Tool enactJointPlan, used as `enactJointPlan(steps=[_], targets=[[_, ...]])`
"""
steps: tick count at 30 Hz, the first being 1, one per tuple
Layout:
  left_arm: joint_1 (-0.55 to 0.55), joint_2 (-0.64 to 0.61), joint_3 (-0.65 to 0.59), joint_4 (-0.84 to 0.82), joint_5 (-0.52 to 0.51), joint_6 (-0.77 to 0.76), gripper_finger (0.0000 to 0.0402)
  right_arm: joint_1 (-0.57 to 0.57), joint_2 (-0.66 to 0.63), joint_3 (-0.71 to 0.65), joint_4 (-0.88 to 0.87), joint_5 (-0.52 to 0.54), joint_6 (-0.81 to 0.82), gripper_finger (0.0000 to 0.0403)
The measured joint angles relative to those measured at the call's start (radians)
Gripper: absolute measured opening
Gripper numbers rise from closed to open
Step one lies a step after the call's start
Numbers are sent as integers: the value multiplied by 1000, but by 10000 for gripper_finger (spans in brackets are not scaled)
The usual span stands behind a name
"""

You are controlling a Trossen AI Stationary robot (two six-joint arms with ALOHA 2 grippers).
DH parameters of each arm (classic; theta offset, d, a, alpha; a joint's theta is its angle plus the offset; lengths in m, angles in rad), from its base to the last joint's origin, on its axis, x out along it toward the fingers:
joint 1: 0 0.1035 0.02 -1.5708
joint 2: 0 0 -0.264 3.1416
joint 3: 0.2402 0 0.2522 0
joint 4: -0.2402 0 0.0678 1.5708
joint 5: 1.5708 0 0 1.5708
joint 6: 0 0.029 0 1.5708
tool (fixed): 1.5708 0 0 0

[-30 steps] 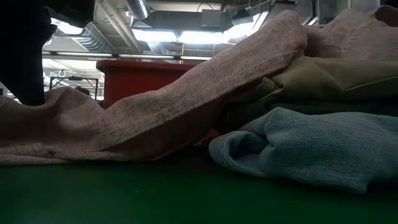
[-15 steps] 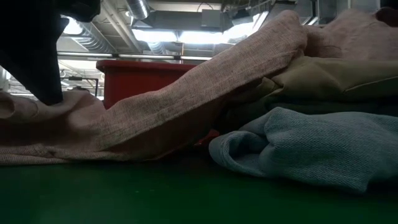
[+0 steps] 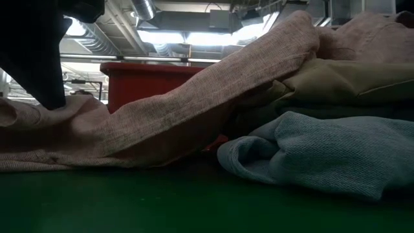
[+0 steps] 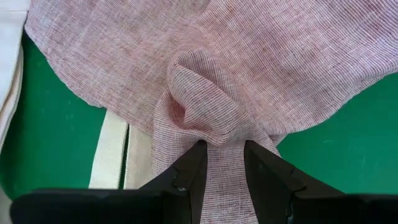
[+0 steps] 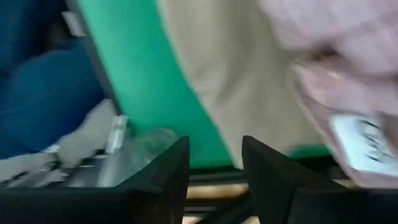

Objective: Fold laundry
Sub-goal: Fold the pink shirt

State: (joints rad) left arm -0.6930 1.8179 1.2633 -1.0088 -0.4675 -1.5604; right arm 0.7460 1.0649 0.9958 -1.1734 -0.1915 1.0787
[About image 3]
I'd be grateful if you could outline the beige grey garment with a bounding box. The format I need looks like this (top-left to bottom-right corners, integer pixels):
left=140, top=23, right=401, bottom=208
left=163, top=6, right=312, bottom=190
left=239, top=58, right=414, bottom=109

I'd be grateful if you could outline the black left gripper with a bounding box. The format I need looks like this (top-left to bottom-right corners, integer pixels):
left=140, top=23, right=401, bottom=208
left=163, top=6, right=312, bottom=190
left=0, top=0, right=106, bottom=111

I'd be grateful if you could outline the long ceiling light rail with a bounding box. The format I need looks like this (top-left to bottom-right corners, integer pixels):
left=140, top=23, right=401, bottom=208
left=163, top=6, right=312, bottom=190
left=60, top=53, right=224, bottom=65

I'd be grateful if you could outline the red plastic laundry basket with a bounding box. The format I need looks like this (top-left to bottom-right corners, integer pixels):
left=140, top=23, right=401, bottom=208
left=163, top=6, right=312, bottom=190
left=100, top=62, right=230, bottom=153

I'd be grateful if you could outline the grey rectangular ceiling duct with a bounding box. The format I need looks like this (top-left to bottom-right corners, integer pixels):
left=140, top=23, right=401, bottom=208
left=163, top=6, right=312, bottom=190
left=138, top=9, right=243, bottom=34

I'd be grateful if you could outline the light blue garment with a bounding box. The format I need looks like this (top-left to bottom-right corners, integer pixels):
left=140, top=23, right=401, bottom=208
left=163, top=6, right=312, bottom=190
left=217, top=111, right=414, bottom=202

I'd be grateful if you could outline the ceiling light panel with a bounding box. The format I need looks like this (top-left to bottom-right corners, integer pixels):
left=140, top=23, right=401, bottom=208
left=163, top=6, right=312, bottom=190
left=137, top=29, right=250, bottom=47

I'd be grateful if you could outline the silver ventilation duct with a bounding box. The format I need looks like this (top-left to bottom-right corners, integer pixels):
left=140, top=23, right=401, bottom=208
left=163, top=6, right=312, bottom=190
left=64, top=17, right=122, bottom=56
left=131, top=0, right=157, bottom=21

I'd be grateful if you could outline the black equipment frame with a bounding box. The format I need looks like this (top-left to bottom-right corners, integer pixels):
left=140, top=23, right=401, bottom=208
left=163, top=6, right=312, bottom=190
left=63, top=79, right=104, bottom=101

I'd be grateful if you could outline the pink garment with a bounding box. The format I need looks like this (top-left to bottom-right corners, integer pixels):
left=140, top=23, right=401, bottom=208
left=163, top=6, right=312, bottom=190
left=0, top=9, right=414, bottom=172

